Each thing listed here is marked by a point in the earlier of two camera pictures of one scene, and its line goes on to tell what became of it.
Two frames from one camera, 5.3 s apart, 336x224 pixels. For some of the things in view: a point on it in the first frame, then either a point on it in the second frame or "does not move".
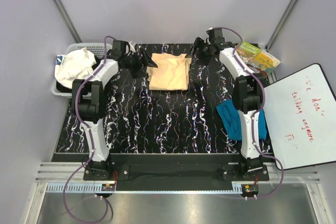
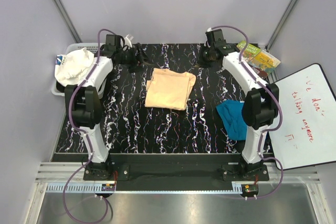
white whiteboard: [300, 112] does not move
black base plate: [175, 172] does not move
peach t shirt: [171, 73] → [168, 89]
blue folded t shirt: [230, 118] does not move
